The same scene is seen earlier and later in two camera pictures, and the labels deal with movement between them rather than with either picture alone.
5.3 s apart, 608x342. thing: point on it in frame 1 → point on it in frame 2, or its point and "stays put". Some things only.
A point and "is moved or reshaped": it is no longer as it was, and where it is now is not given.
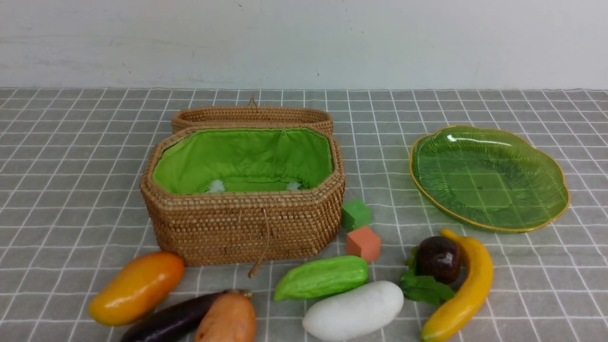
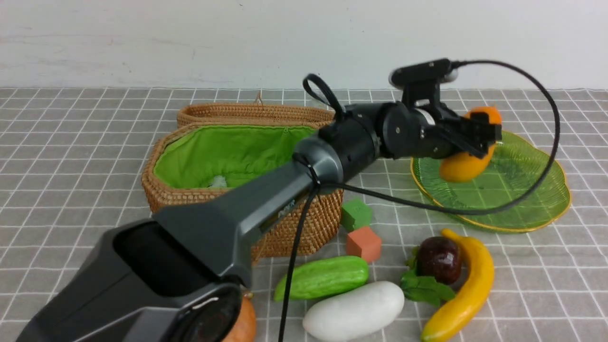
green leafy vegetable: [423, 289] stays put
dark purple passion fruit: [437, 257] stays put
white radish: [355, 313] stays put
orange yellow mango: [137, 289] is moved or reshaped
